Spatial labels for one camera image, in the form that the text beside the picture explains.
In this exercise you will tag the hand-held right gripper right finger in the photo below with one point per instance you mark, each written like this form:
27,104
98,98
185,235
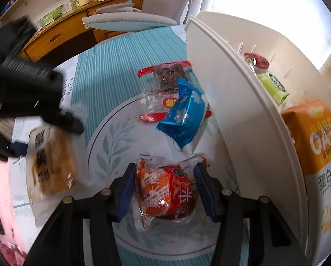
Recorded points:
204,192

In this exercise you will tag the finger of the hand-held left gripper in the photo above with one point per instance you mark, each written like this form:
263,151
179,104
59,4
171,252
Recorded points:
16,147
68,120

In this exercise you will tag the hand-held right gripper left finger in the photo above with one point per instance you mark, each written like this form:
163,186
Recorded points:
126,191

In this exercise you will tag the red round snack clear wrap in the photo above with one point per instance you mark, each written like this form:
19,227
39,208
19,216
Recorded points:
165,196

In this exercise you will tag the clear bag of orange crackers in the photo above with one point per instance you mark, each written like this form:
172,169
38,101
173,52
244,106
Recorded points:
52,163

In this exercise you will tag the white plastic storage bin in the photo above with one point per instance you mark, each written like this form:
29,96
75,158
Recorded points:
237,116

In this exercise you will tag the orange white oats box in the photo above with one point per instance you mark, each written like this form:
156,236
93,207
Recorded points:
312,144

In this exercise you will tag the green snack packet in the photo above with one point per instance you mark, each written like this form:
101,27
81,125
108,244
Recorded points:
273,86

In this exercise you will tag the brown red snack packet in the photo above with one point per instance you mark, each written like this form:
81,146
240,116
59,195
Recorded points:
258,60

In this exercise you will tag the wooden desk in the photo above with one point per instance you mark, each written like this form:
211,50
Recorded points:
57,36

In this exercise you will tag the green printed card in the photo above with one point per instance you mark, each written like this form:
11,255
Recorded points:
54,13

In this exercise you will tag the leaf printed tablecloth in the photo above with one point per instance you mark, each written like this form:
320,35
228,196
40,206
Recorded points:
112,61

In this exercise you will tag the blue snack packet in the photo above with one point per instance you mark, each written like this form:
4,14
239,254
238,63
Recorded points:
182,116

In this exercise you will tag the small red label snack packet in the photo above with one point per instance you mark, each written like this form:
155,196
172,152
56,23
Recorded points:
154,102

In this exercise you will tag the pale yellow mug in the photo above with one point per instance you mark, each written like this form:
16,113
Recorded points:
81,0

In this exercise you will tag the dark brown bar red ends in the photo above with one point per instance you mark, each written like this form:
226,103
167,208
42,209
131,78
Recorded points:
168,77

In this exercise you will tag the grey office chair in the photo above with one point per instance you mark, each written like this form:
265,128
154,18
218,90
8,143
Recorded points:
126,19

